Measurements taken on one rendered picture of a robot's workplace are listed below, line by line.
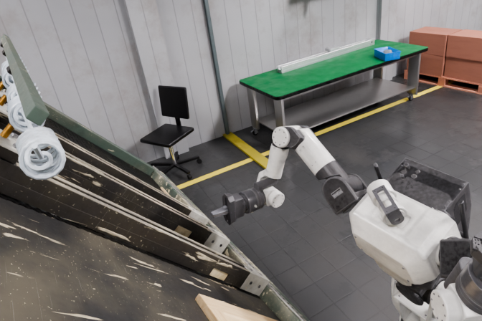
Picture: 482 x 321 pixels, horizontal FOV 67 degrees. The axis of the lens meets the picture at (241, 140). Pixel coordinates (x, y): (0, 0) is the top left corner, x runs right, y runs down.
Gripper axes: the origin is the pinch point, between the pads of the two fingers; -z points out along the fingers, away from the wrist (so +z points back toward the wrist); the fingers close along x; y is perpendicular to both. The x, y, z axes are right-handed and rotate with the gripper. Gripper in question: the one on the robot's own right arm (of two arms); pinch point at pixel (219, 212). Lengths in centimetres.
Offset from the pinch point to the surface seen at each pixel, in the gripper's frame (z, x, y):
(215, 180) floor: 102, -111, -197
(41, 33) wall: -18, 42, -300
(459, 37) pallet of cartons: 463, 5, -159
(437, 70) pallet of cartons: 469, -44, -182
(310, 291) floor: 82, -114, -31
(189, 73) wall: 125, -15, -287
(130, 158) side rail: -3, -19, -106
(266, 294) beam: 9.6, -32.2, 16.2
